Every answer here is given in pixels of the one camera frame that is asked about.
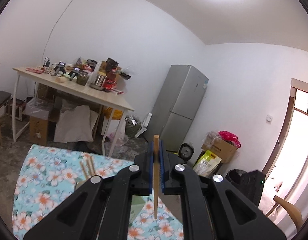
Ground clear plastic-covered box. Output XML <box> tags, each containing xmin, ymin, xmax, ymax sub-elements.
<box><xmin>24</xmin><ymin>97</ymin><xmax>54</xmax><ymax>120</ymax></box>

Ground red power strip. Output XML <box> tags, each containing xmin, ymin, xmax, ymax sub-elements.
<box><xmin>25</xmin><ymin>66</ymin><xmax>44</xmax><ymax>75</ymax></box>

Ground glass jar of greens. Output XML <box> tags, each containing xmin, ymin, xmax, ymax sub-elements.
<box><xmin>76</xmin><ymin>71</ymin><xmax>89</xmax><ymax>86</ymax></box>

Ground yellow-green rice bag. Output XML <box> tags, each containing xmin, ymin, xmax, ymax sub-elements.
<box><xmin>193</xmin><ymin>149</ymin><xmax>222</xmax><ymax>178</ymax></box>

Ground black rice cooker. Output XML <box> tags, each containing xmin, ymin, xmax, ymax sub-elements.
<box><xmin>178</xmin><ymin>143</ymin><xmax>195</xmax><ymax>161</ymax></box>

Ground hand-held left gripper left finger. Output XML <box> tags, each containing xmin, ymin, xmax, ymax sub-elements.
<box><xmin>23</xmin><ymin>141</ymin><xmax>155</xmax><ymax>240</ymax></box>

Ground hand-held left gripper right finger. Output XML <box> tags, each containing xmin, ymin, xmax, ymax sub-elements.
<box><xmin>159</xmin><ymin>139</ymin><xmax>286</xmax><ymax>240</ymax></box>

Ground black bin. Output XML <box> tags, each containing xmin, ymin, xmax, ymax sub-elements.
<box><xmin>225</xmin><ymin>169</ymin><xmax>265</xmax><ymax>207</ymax></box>

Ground wooden-top white-legged table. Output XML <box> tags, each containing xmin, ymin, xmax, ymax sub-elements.
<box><xmin>12</xmin><ymin>66</ymin><xmax>135</xmax><ymax>158</ymax></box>

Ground floral blue blanket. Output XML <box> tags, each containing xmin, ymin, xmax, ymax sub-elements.
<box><xmin>12</xmin><ymin>144</ymin><xmax>184</xmax><ymax>240</ymax></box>

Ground black device with screen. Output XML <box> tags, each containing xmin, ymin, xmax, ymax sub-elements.
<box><xmin>54</xmin><ymin>62</ymin><xmax>67</xmax><ymax>77</ymax></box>
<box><xmin>69</xmin><ymin>67</ymin><xmax>81</xmax><ymax>82</ymax></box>

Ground white flat heater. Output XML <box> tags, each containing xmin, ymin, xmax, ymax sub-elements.
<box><xmin>134</xmin><ymin>112</ymin><xmax>153</xmax><ymax>138</ymax></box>

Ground red plastic bag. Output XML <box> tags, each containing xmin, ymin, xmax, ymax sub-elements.
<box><xmin>218</xmin><ymin>131</ymin><xmax>241</xmax><ymax>148</ymax></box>

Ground brown cardboard box under table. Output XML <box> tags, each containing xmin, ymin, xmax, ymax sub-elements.
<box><xmin>36</xmin><ymin>84</ymin><xmax>56</xmax><ymax>100</ymax></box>

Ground wooden chair with dark seat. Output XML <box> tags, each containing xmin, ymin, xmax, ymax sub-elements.
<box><xmin>0</xmin><ymin>61</ymin><xmax>12</xmax><ymax>145</ymax></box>

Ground large beige pillow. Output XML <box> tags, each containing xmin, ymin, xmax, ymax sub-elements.
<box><xmin>53</xmin><ymin>105</ymin><xmax>94</xmax><ymax>143</ymax></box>

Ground yellow plastic bag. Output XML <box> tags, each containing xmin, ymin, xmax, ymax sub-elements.
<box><xmin>104</xmin><ymin>107</ymin><xmax>122</xmax><ymax>120</ymax></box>

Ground wooden door frame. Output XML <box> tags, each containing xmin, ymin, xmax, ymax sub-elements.
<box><xmin>259</xmin><ymin>78</ymin><xmax>308</xmax><ymax>180</ymax></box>

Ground green bag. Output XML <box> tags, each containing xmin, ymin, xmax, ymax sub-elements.
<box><xmin>125</xmin><ymin>115</ymin><xmax>142</xmax><ymax>138</ymax></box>

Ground light wooden chair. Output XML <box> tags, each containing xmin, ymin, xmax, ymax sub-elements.
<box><xmin>265</xmin><ymin>195</ymin><xmax>304</xmax><ymax>234</ymax></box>

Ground pale plastic bag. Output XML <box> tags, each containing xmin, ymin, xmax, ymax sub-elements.
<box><xmin>105</xmin><ymin>129</ymin><xmax>129</xmax><ymax>147</ymax></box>

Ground wooden chopstick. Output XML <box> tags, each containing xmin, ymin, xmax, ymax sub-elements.
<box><xmin>79</xmin><ymin>161</ymin><xmax>89</xmax><ymax>180</ymax></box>
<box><xmin>86</xmin><ymin>154</ymin><xmax>96</xmax><ymax>177</ymax></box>
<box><xmin>153</xmin><ymin>135</ymin><xmax>160</xmax><ymax>220</ymax></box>

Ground dark gift box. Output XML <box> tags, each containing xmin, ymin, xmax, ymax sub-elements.
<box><xmin>105</xmin><ymin>57</ymin><xmax>120</xmax><ymax>72</ymax></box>

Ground open cardboard box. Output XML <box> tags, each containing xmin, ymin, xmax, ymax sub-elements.
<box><xmin>201</xmin><ymin>138</ymin><xmax>239</xmax><ymax>163</ymax></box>

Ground grey refrigerator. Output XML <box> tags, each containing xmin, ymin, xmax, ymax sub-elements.
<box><xmin>150</xmin><ymin>64</ymin><xmax>209</xmax><ymax>152</ymax></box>

